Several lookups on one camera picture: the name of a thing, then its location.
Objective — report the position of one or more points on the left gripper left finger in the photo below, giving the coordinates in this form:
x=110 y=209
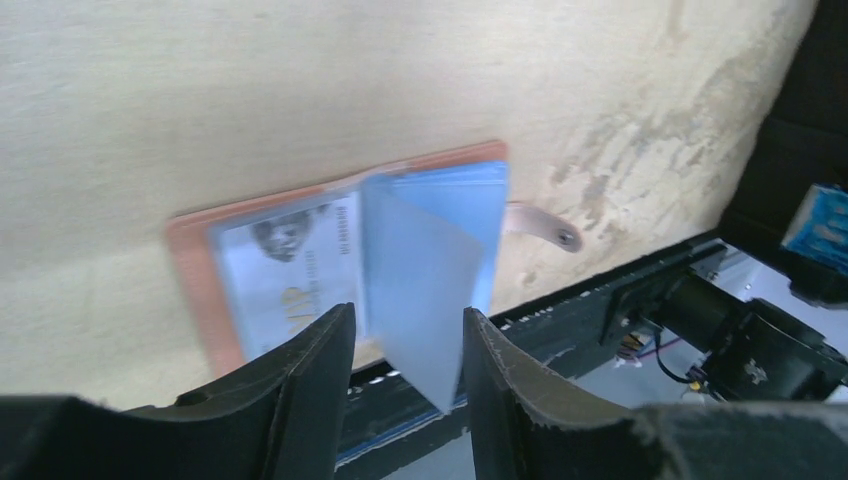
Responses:
x=277 y=417

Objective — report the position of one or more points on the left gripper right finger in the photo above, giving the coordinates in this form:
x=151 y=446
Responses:
x=528 y=422

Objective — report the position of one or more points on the pink leather card holder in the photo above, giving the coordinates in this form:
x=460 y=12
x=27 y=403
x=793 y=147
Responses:
x=430 y=233

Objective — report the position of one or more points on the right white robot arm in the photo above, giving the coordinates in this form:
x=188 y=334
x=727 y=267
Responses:
x=754 y=351

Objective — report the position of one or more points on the blue packet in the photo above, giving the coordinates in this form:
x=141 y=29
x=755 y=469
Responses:
x=818 y=230

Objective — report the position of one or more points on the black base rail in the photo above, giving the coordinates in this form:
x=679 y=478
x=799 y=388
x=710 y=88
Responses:
x=389 y=429

